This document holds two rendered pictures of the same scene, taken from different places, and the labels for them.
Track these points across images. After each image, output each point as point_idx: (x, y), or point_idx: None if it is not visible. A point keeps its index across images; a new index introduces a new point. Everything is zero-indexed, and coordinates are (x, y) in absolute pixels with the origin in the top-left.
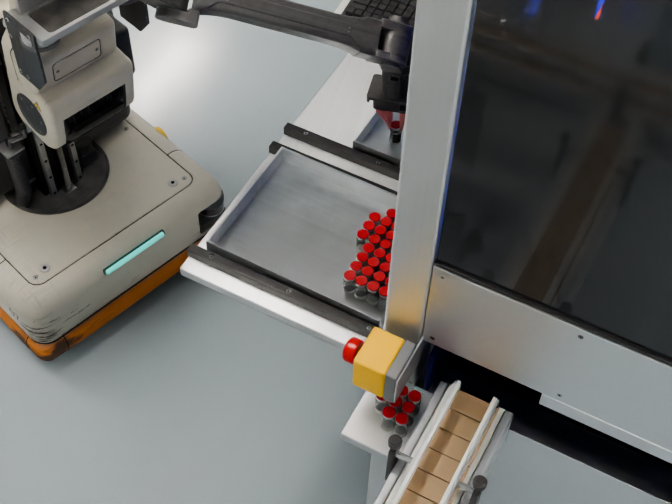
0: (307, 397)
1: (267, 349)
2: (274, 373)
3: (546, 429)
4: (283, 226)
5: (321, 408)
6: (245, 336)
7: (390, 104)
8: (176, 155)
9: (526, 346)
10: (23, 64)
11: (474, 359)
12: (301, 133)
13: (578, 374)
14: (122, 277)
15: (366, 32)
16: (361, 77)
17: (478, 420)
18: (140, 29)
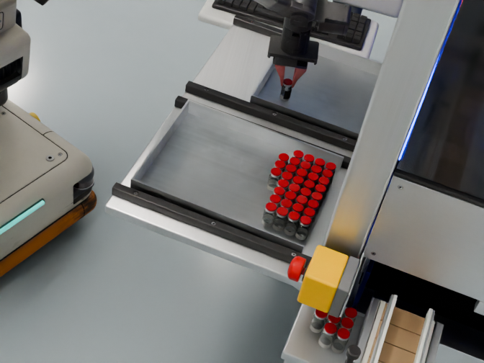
0: (176, 346)
1: (135, 305)
2: (144, 325)
3: (467, 340)
4: (197, 168)
5: (189, 354)
6: (115, 294)
7: (289, 59)
8: (51, 135)
9: (475, 253)
10: None
11: (414, 271)
12: (202, 89)
13: None
14: (6, 242)
15: None
16: (245, 47)
17: (414, 332)
18: (42, 3)
